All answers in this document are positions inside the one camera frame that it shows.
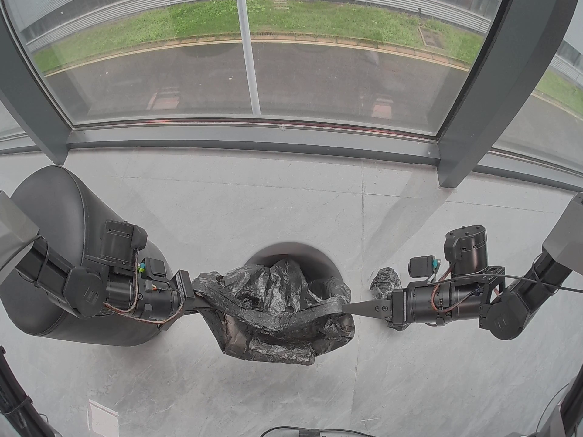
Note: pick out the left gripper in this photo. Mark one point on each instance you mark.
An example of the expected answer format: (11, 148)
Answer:
(159, 301)

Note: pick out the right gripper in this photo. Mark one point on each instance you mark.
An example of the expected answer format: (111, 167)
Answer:
(423, 305)

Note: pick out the black plastic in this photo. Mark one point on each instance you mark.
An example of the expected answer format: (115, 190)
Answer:
(386, 282)

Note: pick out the black plastic bag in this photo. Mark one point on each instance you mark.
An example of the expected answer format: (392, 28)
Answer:
(273, 330)

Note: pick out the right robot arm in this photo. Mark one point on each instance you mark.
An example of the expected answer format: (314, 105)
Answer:
(469, 253)

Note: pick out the grey trash bin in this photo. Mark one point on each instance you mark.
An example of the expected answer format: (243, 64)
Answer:
(291, 249)

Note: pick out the dark grey round chair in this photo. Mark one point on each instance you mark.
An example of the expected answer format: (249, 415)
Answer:
(59, 207)

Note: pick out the window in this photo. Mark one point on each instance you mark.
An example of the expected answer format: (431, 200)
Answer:
(319, 84)

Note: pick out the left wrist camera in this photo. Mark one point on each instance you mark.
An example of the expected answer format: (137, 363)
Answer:
(157, 267)

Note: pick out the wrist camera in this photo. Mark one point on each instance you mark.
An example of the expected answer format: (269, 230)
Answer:
(157, 267)
(419, 266)

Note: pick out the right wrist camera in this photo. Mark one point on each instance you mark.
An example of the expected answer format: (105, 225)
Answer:
(419, 266)

